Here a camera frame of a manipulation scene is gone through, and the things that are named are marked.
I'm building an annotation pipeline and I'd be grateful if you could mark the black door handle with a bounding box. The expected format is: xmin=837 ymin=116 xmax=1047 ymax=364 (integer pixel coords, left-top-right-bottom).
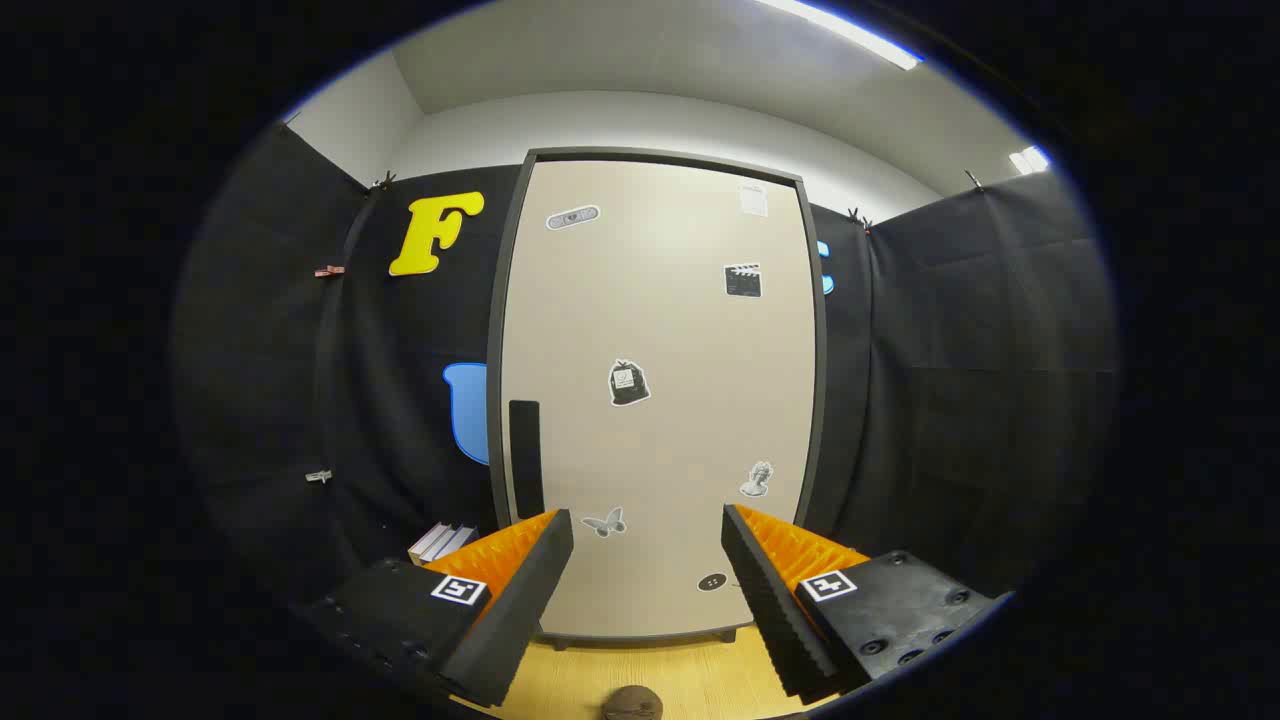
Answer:
xmin=509 ymin=400 xmax=544 ymax=521

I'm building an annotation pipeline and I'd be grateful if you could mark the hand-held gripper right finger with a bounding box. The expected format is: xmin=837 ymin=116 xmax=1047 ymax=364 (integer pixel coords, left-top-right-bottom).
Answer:
xmin=722 ymin=504 xmax=1011 ymax=703

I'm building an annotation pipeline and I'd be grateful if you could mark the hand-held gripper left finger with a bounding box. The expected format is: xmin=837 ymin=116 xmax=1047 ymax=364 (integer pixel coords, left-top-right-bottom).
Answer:
xmin=300 ymin=508 xmax=575 ymax=709

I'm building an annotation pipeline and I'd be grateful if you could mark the brown fuzzy shoe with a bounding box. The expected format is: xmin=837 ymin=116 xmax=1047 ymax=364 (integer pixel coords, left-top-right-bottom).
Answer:
xmin=602 ymin=686 xmax=663 ymax=720

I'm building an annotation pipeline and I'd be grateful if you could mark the grey shoe cabinet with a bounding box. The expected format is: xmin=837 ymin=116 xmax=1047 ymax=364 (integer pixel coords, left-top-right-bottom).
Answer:
xmin=487 ymin=147 xmax=829 ymax=651

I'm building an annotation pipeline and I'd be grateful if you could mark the black backdrop cloth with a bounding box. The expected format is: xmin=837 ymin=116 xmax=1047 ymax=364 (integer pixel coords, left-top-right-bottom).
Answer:
xmin=175 ymin=120 xmax=1116 ymax=621

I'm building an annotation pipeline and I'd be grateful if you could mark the white cover book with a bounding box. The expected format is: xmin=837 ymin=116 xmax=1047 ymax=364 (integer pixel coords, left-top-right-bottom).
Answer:
xmin=408 ymin=522 xmax=456 ymax=566

